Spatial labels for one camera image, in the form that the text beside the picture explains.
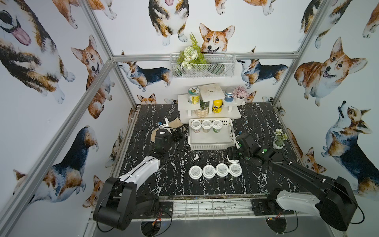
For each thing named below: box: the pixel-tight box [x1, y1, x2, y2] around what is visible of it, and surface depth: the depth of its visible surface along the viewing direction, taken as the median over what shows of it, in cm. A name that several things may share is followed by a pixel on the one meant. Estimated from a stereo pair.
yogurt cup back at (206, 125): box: [201, 119, 213, 133], surface depth 102 cm
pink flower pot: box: [233, 96, 246, 105], surface depth 102 cm
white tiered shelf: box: [177, 82, 246, 124], surface depth 105 cm
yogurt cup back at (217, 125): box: [212, 119, 224, 133], surface depth 102 cm
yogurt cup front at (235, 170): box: [228, 162, 243, 178], surface depth 82 cm
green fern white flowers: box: [176, 32, 207, 71], surface depth 82 cm
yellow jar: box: [212, 99, 223, 114], surface depth 112 cm
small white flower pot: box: [272, 128, 289, 150], surface depth 94 cm
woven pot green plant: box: [196, 99, 210, 119], surface depth 112 cm
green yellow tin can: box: [187, 86, 201, 105], surface depth 99 cm
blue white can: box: [224, 91, 234, 103], surface depth 100 cm
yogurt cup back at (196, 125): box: [190, 119, 202, 133], surface depth 102 cm
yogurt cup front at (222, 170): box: [215, 162, 229, 178], surface depth 82 cm
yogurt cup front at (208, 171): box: [202, 164, 217, 180], surface depth 81 cm
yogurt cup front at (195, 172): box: [188, 165, 203, 180], surface depth 81 cm
